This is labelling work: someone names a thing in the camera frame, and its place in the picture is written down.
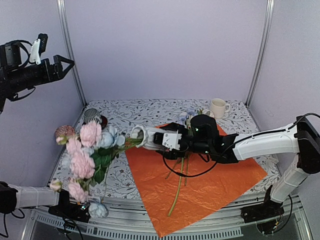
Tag white rose flower stem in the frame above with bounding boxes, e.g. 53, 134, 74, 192
202, 109, 215, 118

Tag pink patterned ball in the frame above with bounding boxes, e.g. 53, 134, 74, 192
54, 125, 76, 138

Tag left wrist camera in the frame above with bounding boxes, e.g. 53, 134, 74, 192
28, 33, 48, 65

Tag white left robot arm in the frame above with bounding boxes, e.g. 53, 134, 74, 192
0, 33, 75, 217

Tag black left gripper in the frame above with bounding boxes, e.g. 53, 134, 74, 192
7, 52, 75, 93

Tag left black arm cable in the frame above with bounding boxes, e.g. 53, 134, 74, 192
4, 39, 37, 101

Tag orange tissue paper sheet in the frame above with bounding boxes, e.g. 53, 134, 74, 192
124, 122, 268, 238

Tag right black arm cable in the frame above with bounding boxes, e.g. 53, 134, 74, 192
162, 113, 320, 178

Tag aluminium frame post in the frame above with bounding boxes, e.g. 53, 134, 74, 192
245, 0, 275, 109
56, 0, 87, 108

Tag pink rose flower stem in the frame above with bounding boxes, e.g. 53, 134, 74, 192
54, 121, 141, 203

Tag blue hydrangea flower stem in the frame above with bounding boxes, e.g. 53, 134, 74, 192
61, 126, 141, 219

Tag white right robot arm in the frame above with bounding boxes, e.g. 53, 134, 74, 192
147, 114, 320, 218

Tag aluminium front rail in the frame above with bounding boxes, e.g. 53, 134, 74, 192
24, 193, 314, 240

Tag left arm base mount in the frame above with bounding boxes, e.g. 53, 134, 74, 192
48, 190, 90, 223

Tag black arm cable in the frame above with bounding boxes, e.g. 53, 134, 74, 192
162, 113, 320, 178
4, 39, 37, 101

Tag cream ceramic mug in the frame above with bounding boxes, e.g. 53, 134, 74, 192
209, 98, 231, 119

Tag white ribbed ceramic vase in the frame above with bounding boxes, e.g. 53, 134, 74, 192
129, 125, 165, 151

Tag small blue flower stem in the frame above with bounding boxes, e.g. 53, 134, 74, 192
167, 108, 198, 217

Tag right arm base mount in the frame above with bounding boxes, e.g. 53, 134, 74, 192
240, 185, 285, 235

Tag dark red saucer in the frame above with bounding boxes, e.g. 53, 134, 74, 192
100, 115, 108, 130

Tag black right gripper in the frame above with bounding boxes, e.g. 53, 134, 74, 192
158, 121, 212, 159

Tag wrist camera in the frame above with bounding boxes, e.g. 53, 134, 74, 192
28, 33, 48, 65
153, 131, 182, 150

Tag left aluminium frame post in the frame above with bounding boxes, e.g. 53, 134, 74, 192
56, 0, 87, 108

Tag striped black white cup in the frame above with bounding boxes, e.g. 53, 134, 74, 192
83, 108, 102, 124

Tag floral patterned tablecloth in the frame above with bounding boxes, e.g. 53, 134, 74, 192
87, 99, 258, 200

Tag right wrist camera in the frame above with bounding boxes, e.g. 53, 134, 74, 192
153, 131, 182, 150

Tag right aluminium frame post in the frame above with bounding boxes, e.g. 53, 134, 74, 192
245, 0, 275, 109

